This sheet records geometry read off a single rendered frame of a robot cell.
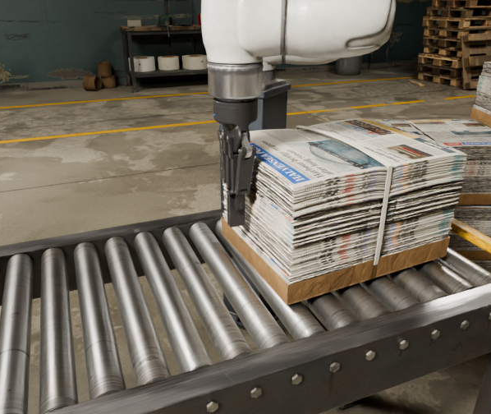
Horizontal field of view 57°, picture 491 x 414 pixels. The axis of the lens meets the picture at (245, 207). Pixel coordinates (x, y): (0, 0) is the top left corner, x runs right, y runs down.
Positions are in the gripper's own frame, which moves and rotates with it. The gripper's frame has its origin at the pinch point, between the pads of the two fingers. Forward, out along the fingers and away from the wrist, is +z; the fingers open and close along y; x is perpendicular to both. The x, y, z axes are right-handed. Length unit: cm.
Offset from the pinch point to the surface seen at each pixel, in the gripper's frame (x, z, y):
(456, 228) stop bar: -51, 11, -6
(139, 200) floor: -13, 93, 223
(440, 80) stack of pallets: -559, 85, 515
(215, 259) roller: 2.6, 13.4, 5.2
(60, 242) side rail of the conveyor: 32.0, 13.1, 23.8
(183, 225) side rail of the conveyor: 4.8, 13.3, 22.3
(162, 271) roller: 13.9, 13.1, 4.2
